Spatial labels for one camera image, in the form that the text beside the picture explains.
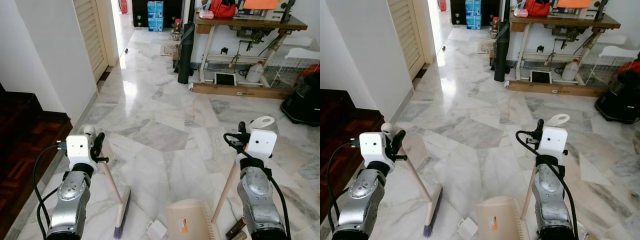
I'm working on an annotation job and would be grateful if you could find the wooden broom with purple bristles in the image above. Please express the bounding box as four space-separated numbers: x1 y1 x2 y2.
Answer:
381 122 444 238
83 125 132 239

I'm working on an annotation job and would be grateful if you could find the beige dustpan with long handle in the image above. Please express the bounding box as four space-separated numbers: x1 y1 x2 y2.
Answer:
474 113 571 240
164 115 276 240

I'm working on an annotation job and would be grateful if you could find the long wooden plank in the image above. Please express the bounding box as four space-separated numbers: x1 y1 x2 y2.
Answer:
505 80 609 98
192 82 296 100

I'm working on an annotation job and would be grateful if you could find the white plastic jug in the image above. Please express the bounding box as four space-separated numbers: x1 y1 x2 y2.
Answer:
245 60 265 84
560 58 581 82

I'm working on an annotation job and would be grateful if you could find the black and red vacuum cleaner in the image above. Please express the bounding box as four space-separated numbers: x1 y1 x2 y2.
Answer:
280 62 321 127
594 59 640 125

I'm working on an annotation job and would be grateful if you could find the black rolled mat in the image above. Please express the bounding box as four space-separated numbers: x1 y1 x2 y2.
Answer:
177 22 196 85
493 21 511 83

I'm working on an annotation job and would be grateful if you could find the small brown wrapper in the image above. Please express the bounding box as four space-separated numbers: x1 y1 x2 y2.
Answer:
225 222 247 240

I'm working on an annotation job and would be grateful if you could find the white plastic stool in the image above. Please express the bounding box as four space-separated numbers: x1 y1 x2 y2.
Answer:
284 47 321 62
598 45 640 60

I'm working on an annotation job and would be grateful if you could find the wooden top sewing table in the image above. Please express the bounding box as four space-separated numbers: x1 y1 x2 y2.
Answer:
193 11 309 89
508 10 622 87

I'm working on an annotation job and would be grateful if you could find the beige louvered door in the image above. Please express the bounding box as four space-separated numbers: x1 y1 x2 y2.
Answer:
73 0 109 82
387 0 426 79

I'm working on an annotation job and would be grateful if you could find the beige sewing machine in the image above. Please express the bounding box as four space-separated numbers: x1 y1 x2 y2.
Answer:
235 6 297 24
550 5 610 22

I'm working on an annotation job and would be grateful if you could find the red bag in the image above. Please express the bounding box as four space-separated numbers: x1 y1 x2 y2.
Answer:
209 0 237 19
524 0 551 17

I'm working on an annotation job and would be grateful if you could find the orange sheet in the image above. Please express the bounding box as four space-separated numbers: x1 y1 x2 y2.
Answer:
243 0 281 10
556 0 592 9

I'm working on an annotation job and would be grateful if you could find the black cabinet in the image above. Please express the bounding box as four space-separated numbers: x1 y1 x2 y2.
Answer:
131 0 184 29
450 0 501 27

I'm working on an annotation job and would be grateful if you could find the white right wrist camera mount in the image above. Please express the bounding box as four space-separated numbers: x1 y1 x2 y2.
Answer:
537 126 569 157
246 129 279 162

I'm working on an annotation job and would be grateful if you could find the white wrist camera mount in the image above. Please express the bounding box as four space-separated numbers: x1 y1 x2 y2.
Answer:
246 129 279 162
358 132 389 169
537 126 569 157
65 134 94 170

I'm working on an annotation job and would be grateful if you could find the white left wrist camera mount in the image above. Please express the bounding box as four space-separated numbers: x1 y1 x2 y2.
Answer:
65 134 94 170
358 132 389 169

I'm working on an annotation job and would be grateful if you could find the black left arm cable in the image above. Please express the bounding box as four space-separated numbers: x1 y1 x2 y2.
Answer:
32 143 69 237
325 141 362 232

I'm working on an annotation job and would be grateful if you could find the white wire rack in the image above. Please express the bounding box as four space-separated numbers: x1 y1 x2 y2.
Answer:
579 54 621 87
264 57 312 90

